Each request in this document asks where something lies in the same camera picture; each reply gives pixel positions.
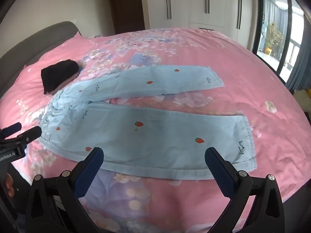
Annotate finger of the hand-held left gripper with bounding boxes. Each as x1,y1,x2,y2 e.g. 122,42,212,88
0,123,22,139
17,126,42,149

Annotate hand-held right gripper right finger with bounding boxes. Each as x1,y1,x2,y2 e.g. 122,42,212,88
205,147,285,233

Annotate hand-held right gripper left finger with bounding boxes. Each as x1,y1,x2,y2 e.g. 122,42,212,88
25,147,105,233

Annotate light blue strawberry print pants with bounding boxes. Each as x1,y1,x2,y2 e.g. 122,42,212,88
39,64,258,180

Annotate person's left hand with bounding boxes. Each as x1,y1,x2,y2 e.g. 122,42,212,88
4,172,14,197

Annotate pink floral bed cover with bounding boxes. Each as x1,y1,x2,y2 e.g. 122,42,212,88
0,27,311,233

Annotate black folded cloth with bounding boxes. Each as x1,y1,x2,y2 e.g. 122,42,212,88
41,59,80,95

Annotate grey upholstered headboard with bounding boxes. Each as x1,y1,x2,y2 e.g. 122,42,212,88
0,21,82,97

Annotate cream plush toy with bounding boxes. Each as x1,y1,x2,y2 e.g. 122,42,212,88
293,89,311,118

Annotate blue-grey curtain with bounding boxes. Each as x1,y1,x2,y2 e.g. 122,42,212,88
285,37,311,93

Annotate potted green plant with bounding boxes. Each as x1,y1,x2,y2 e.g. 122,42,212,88
264,22,284,56

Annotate black framed glass door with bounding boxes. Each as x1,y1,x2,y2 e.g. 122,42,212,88
253,0,311,85

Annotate dark brown door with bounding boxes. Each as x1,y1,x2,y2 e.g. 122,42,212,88
107,0,145,36

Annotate white wardrobe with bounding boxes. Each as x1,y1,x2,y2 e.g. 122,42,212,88
144,0,258,51

